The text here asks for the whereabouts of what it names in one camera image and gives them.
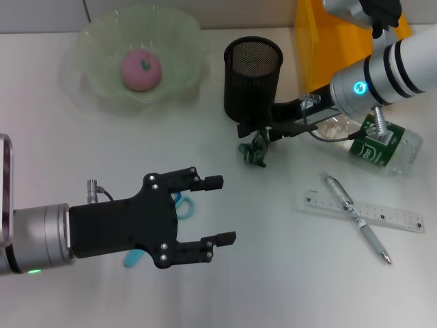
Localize yellow plastic storage bin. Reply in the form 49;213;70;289
294;0;415;100

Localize transparent plastic ruler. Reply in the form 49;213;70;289
292;187;425;234

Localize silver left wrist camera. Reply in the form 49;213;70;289
0;133;15;247

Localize right gripper cable with connector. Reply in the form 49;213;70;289
307;107;390;143

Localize clear bottle with green label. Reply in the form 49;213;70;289
313;114;424;177

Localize black mesh cylinder cup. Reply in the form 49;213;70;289
223;36;284;126

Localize left gripper cable with connector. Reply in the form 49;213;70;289
86;178;117;205

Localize gripper cable with connector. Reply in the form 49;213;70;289
86;178;117;205
307;107;390;143

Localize pink toy peach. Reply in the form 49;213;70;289
121;48;163;92

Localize translucent green fruit plate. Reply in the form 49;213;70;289
59;3;211;113

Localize green plastic wrapper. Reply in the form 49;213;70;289
238;128;270;169

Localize grey retractable pen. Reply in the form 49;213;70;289
322;174;393;266

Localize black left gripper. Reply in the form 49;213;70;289
69;166;237;271

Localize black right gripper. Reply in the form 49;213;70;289
236;84;339;141

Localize blue scissors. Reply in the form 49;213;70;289
123;193;196;269

